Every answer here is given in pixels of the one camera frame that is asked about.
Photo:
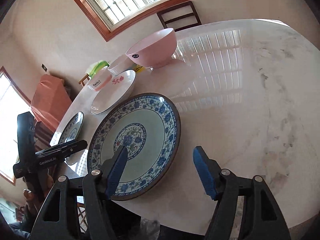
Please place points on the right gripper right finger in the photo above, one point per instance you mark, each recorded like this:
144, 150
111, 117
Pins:
208, 171

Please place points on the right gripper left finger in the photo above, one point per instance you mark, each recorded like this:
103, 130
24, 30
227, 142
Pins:
112, 171

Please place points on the small blue floral plate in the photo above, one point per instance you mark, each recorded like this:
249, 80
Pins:
70, 132

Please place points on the large blue floral plate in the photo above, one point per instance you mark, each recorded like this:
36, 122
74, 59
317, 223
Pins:
149, 126

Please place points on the white plate pink flowers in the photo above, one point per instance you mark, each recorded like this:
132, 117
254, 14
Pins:
116, 91

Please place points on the white bowl blue base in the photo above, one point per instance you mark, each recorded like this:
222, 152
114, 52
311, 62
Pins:
121, 64

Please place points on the large pink bowl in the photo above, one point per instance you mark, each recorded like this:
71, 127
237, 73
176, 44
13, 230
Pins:
154, 51

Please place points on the person's left hand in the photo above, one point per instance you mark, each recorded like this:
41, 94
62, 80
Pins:
33, 203

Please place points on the dark wooden bench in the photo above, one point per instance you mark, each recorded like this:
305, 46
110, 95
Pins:
42, 136

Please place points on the side window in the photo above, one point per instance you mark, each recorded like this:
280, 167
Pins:
13, 103

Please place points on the pink cloth covered furniture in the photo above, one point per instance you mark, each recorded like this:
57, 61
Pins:
50, 101

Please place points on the light wooden chair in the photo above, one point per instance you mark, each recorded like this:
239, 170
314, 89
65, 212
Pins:
84, 80

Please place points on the green tissue pack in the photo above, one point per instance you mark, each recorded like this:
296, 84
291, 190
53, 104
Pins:
96, 67

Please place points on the yellow round warning sticker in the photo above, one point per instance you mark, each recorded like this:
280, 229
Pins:
139, 68

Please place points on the dark wooden chair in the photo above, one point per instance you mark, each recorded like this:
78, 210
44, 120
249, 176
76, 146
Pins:
180, 17

